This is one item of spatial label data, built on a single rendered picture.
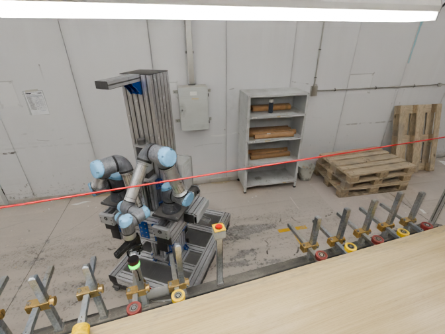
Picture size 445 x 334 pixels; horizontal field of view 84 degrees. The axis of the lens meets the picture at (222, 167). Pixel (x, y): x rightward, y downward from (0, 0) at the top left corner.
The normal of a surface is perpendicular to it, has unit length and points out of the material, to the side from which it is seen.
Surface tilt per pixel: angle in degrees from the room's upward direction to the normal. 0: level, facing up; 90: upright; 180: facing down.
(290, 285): 0
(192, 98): 90
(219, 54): 90
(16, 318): 0
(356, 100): 90
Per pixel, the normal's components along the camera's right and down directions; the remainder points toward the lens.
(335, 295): 0.00, -0.88
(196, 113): 0.20, 0.46
